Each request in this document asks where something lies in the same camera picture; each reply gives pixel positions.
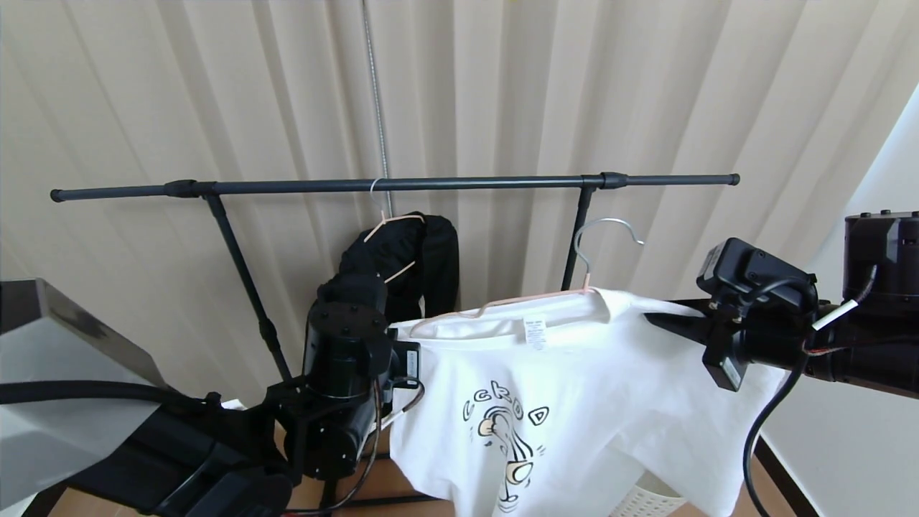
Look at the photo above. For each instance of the white garment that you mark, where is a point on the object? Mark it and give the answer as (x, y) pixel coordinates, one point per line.
(610, 388)

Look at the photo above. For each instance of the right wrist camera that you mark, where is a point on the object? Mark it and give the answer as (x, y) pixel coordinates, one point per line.
(747, 269)

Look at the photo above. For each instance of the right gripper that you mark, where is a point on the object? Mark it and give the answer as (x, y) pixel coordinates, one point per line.
(861, 359)

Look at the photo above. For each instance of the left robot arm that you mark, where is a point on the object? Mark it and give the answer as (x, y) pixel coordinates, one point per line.
(72, 373)

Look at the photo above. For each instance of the black clothes rack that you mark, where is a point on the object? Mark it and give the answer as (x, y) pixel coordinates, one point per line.
(323, 187)

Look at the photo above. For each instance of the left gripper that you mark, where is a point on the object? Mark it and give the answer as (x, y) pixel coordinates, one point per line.
(330, 438)

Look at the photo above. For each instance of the white laundry basket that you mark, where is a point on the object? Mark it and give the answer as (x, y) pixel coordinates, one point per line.
(646, 502)

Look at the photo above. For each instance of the black shorts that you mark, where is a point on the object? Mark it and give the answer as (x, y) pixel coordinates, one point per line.
(438, 266)

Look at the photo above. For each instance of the pink clothes hanger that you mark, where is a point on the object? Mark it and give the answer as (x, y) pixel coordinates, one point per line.
(585, 258)
(391, 218)

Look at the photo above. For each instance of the beige curtain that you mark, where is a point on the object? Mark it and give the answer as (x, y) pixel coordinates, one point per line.
(179, 86)

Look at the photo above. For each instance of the thin metal curtain wand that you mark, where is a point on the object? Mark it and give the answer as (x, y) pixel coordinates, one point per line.
(377, 108)

